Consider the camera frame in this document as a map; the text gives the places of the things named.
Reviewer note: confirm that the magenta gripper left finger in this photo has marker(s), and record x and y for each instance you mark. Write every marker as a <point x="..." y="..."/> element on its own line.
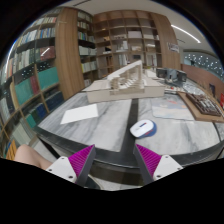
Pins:
<point x="76" y="167"/>

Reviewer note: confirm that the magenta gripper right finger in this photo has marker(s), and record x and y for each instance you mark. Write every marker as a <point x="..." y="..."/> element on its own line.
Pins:
<point x="154" y="166"/>

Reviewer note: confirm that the left wooden bookshelf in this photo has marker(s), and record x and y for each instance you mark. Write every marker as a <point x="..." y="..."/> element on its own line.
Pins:
<point x="40" y="72"/>

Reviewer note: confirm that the back wooden shelf unit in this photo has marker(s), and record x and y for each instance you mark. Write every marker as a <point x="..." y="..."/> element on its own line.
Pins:
<point x="110" y="40"/>

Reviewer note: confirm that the brown board site model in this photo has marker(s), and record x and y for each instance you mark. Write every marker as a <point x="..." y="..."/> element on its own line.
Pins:
<point x="202" y="108"/>

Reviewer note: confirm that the white architectural building model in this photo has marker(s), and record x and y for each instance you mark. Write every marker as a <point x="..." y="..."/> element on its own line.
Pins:
<point x="129" y="82"/>

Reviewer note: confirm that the dark model on back table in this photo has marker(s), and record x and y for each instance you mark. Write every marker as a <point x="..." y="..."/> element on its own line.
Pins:
<point x="171" y="74"/>

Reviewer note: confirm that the person's bare knee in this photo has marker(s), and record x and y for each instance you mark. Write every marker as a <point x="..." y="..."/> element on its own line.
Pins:
<point x="28" y="155"/>

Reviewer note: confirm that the grey printed mat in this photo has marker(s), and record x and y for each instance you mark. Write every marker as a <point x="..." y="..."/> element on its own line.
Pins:
<point x="170" y="107"/>

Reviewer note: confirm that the white blue computer mouse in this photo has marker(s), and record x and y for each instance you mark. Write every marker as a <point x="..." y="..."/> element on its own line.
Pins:
<point x="143" y="128"/>

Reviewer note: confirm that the white paper sheet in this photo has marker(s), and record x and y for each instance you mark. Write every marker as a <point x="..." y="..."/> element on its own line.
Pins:
<point x="80" y="113"/>

